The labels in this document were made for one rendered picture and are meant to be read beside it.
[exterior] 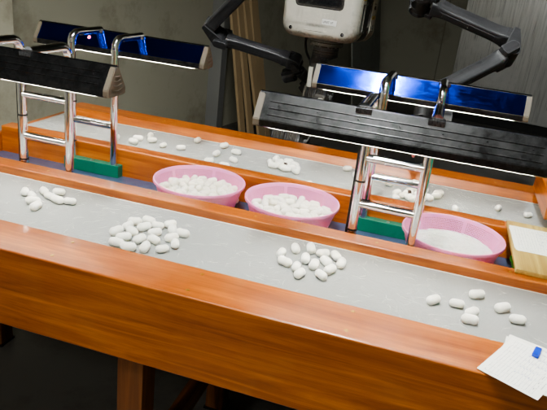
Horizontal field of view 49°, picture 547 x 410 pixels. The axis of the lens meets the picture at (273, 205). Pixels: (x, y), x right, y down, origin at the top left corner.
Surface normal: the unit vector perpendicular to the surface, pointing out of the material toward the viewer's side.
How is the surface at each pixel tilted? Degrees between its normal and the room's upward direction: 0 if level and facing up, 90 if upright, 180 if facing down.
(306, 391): 90
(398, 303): 0
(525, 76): 90
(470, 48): 90
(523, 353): 0
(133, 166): 90
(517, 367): 0
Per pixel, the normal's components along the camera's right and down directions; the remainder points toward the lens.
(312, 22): -0.45, 0.28
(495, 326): 0.11, -0.92
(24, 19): 0.88, 0.26
